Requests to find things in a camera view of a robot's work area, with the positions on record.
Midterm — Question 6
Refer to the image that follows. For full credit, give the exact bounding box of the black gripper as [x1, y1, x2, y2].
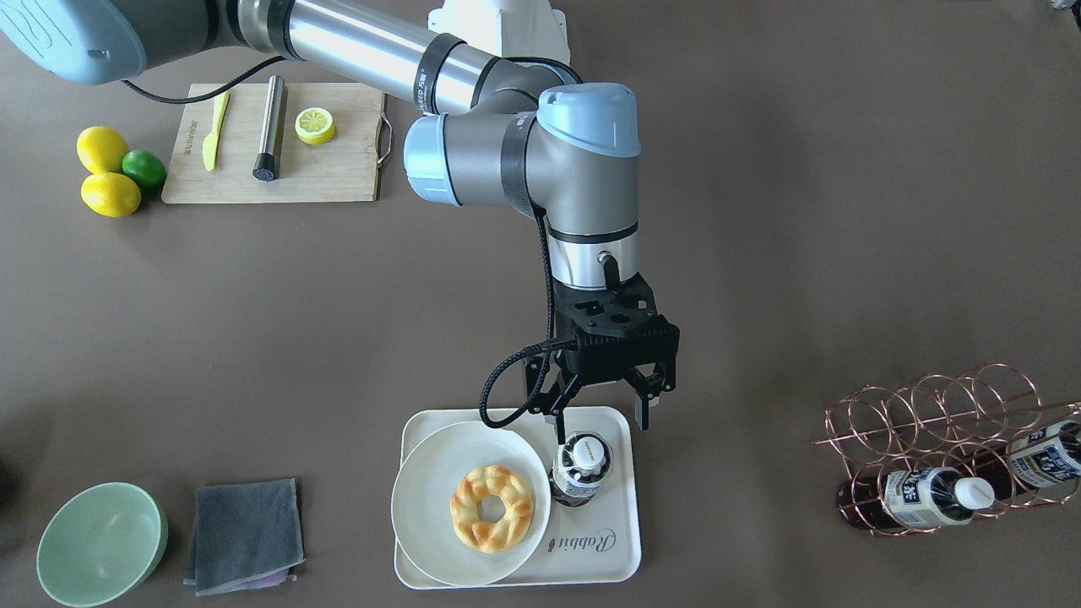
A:
[530, 274, 680, 445]

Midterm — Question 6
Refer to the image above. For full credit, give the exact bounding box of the tea bottle rack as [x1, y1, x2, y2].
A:
[837, 467, 996, 534]
[549, 432, 611, 508]
[972, 420, 1080, 500]

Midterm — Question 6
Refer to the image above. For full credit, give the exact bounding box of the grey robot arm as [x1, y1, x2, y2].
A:
[3, 1, 680, 440]

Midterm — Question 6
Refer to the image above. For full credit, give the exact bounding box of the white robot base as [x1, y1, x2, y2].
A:
[427, 1, 571, 64]

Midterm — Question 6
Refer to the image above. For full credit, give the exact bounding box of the tea bottle front rack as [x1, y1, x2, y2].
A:
[837, 467, 996, 534]

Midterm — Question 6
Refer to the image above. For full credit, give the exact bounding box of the white round plate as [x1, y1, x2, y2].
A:
[391, 421, 551, 586]

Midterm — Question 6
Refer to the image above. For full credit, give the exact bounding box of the wooden cutting board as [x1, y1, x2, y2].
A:
[161, 80, 383, 204]

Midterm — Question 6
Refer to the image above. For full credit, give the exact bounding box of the grey folded cloth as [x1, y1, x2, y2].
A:
[184, 478, 305, 596]

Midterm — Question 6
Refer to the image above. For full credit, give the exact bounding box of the half lemon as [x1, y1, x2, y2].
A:
[294, 106, 336, 145]

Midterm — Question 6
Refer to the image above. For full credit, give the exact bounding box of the steel muddler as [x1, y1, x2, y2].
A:
[252, 74, 286, 182]

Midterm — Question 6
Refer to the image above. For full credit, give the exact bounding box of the yellow plastic knife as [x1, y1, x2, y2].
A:
[202, 91, 231, 172]

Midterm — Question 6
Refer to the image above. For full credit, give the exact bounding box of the green lime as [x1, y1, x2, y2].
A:
[121, 149, 166, 193]

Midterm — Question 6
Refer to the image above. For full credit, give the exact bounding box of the green bowl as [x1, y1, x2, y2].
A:
[37, 483, 169, 607]

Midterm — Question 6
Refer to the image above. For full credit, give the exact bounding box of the whole lemon near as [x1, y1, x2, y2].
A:
[80, 172, 142, 219]

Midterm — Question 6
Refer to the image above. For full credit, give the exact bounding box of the whole lemon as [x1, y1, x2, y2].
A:
[80, 172, 142, 219]
[76, 125, 130, 174]

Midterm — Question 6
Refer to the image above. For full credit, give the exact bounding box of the whole lemon far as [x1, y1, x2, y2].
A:
[76, 125, 130, 174]

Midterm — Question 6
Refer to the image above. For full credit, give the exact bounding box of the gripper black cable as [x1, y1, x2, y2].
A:
[479, 207, 579, 429]

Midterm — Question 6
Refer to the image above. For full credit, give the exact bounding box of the braided ring bread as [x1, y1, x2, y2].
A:
[450, 464, 536, 555]

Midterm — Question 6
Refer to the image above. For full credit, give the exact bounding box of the copper wire bottle rack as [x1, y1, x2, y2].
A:
[825, 364, 1078, 536]

